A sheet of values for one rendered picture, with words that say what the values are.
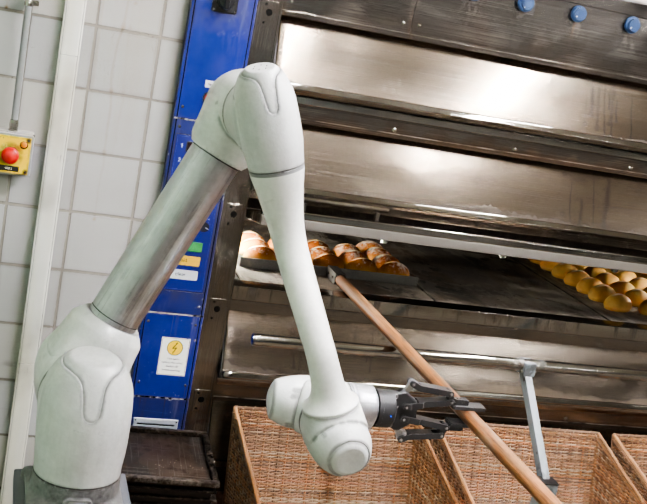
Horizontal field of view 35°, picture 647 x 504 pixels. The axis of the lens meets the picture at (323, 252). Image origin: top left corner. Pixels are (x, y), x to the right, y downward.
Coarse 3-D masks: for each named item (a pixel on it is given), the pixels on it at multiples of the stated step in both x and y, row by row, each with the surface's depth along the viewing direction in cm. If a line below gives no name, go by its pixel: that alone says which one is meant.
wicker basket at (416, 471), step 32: (256, 416) 282; (288, 448) 285; (384, 448) 294; (416, 448) 295; (256, 480) 283; (288, 480) 285; (352, 480) 291; (384, 480) 294; (416, 480) 292; (448, 480) 276
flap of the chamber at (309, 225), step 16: (304, 224) 259; (320, 224) 260; (336, 224) 262; (400, 240) 267; (416, 240) 268; (432, 240) 270; (448, 240) 271; (512, 256) 277; (528, 256) 278; (544, 256) 280; (560, 256) 281; (576, 256) 283; (640, 272) 289
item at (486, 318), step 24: (240, 288) 275; (264, 288) 277; (360, 312) 286; (384, 312) 288; (408, 312) 290; (432, 312) 292; (456, 312) 294; (480, 312) 296; (504, 312) 301; (528, 312) 306; (600, 336) 310; (624, 336) 312
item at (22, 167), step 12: (0, 132) 241; (12, 132) 243; (24, 132) 246; (0, 144) 242; (12, 144) 242; (0, 156) 242; (24, 156) 244; (0, 168) 243; (12, 168) 244; (24, 168) 245
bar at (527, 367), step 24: (264, 336) 241; (288, 336) 243; (432, 360) 254; (456, 360) 255; (480, 360) 257; (504, 360) 259; (528, 360) 262; (528, 384) 260; (528, 408) 257; (552, 480) 247
